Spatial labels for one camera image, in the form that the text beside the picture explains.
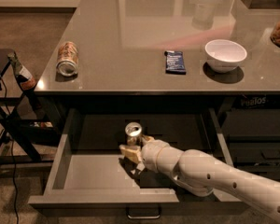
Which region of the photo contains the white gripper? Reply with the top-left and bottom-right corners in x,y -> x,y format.
119,134 -> 181,174

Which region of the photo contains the silver blue redbull can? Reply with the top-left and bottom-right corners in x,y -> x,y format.
125,122 -> 142,146

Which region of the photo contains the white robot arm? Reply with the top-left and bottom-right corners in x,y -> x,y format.
119,136 -> 280,224

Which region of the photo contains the open grey top drawer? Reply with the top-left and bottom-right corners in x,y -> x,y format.
28,109 -> 247,217

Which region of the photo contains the orange soda can lying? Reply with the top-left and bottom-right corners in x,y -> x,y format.
56,41 -> 78,77

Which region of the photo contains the blue snack bar wrapper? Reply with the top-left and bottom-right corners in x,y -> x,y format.
164,50 -> 187,75

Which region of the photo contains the dark storage drawers unit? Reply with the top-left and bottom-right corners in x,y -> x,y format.
218,95 -> 280,180

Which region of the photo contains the black side stand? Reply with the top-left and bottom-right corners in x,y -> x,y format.
0,49 -> 61,165

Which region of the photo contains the white bowl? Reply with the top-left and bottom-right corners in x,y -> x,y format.
204,39 -> 247,73

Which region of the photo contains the glass bottle with label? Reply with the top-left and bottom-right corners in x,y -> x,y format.
7,51 -> 42,114

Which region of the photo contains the metal drawer handle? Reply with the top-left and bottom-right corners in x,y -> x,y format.
126,207 -> 161,220

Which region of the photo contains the black power cable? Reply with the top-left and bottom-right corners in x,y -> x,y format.
0,75 -> 21,224

